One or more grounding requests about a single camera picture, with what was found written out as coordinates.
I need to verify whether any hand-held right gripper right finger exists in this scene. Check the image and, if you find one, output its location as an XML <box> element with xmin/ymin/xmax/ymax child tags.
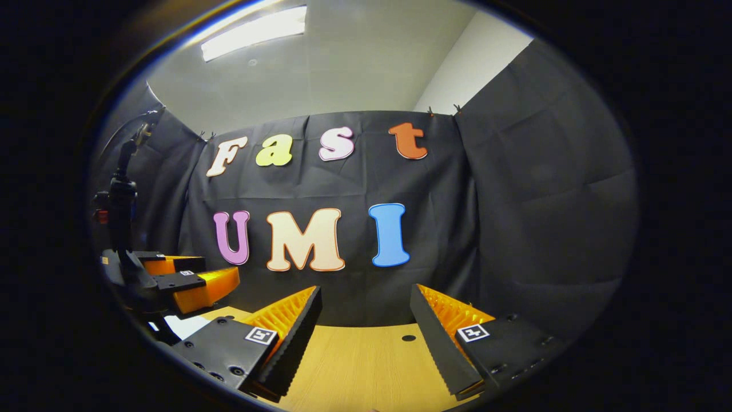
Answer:
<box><xmin>408</xmin><ymin>283</ymin><xmax>568</xmax><ymax>401</ymax></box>

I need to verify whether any black backdrop cloth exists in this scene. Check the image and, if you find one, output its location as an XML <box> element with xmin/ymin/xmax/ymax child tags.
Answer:
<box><xmin>86</xmin><ymin>39</ymin><xmax>640</xmax><ymax>344</ymax></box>

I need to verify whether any ceiling light panel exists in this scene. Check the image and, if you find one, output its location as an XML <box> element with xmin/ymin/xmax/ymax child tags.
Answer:
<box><xmin>200</xmin><ymin>5</ymin><xmax>308</xmax><ymax>62</ymax></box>

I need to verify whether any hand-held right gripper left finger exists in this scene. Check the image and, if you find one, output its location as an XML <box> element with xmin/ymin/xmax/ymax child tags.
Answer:
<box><xmin>170</xmin><ymin>285</ymin><xmax>324</xmax><ymax>403</ymax></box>

